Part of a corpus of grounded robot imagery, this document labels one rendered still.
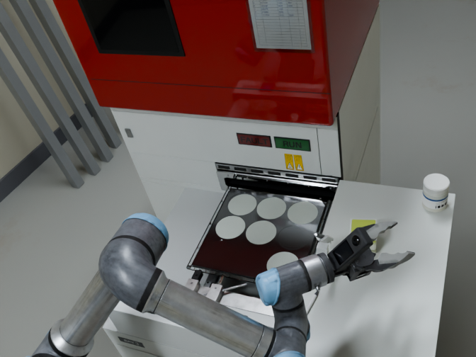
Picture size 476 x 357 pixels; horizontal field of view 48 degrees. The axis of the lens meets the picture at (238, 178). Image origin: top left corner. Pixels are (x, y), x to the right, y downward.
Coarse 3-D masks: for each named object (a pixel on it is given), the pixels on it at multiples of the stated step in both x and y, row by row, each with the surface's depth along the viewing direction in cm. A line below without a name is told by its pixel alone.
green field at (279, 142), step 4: (276, 140) 170; (280, 140) 169; (284, 140) 168; (288, 140) 168; (292, 140) 167; (296, 140) 166; (300, 140) 166; (276, 144) 171; (280, 144) 170; (284, 144) 170; (288, 144) 169; (292, 144) 168; (296, 144) 168; (300, 144) 167; (304, 144) 167; (308, 144) 166; (288, 148) 170; (292, 148) 169; (296, 148) 169; (300, 148) 168; (304, 148) 168; (308, 148) 167
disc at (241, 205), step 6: (234, 198) 184; (240, 198) 183; (246, 198) 183; (252, 198) 182; (228, 204) 182; (234, 204) 182; (240, 204) 181; (246, 204) 181; (252, 204) 180; (234, 210) 180; (240, 210) 179; (246, 210) 179; (252, 210) 178
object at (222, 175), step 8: (224, 176) 190; (232, 176) 188; (240, 176) 187; (248, 176) 185; (256, 176) 184; (264, 176) 183; (272, 176) 182; (224, 184) 193; (232, 184) 193; (280, 184) 182; (288, 184) 181; (296, 184) 179; (304, 184) 178; (312, 184) 176; (320, 184) 175; (328, 184) 175; (336, 184) 174; (264, 192) 188; (272, 192) 187; (280, 192) 186; (288, 192) 185
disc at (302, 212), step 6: (294, 204) 177; (300, 204) 176; (306, 204) 176; (312, 204) 175; (288, 210) 175; (294, 210) 175; (300, 210) 174; (306, 210) 174; (312, 210) 173; (288, 216) 173; (294, 216) 173; (300, 216) 172; (306, 216) 172; (312, 216) 172; (294, 222) 171; (300, 222) 170; (306, 222) 170
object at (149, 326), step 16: (112, 320) 158; (128, 320) 153; (144, 320) 149; (160, 320) 146; (256, 320) 141; (272, 320) 140; (144, 336) 158; (160, 336) 153; (176, 336) 149; (192, 336) 145; (208, 352) 149; (224, 352) 145
